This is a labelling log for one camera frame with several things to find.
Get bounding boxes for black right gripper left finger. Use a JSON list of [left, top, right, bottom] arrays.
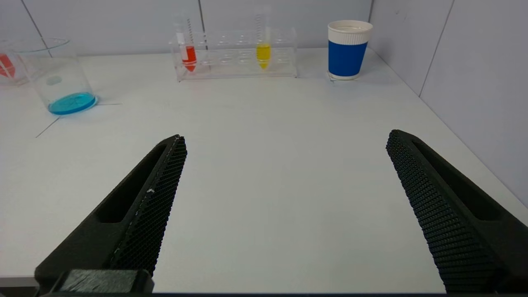
[[34, 134, 188, 294]]

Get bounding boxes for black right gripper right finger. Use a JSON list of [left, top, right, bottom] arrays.
[[386, 130, 528, 294]]

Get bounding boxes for red pigment tube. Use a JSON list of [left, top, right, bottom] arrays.
[[175, 16, 198, 73]]

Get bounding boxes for clear glass beaker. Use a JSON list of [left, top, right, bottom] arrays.
[[10, 38, 99, 116]]

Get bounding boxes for clear acrylic test tube rack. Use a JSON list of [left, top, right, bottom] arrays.
[[0, 39, 29, 86], [168, 27, 298, 82]]

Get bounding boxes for test tube with orange-red pigment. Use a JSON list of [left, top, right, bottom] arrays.
[[0, 53, 16, 79]]

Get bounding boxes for test tube with yellow pigment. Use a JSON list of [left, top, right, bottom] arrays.
[[255, 8, 273, 70]]

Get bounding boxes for blue white paper cup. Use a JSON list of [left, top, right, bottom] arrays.
[[327, 20, 374, 81]]

